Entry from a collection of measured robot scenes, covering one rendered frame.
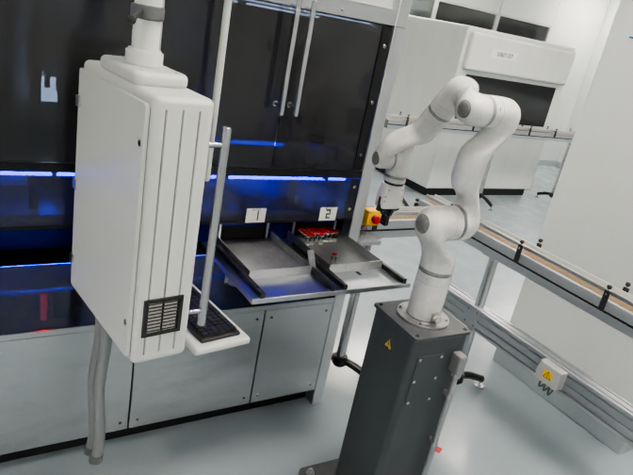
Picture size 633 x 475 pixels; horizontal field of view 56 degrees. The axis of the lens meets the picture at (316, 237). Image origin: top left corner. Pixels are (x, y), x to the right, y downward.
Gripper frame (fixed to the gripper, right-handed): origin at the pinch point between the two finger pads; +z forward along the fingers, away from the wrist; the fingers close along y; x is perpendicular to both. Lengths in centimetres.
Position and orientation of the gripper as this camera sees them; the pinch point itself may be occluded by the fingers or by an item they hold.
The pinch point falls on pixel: (384, 220)
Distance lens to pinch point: 231.2
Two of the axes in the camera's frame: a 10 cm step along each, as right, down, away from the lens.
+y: -8.4, 0.4, -5.4
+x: 5.1, 4.0, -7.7
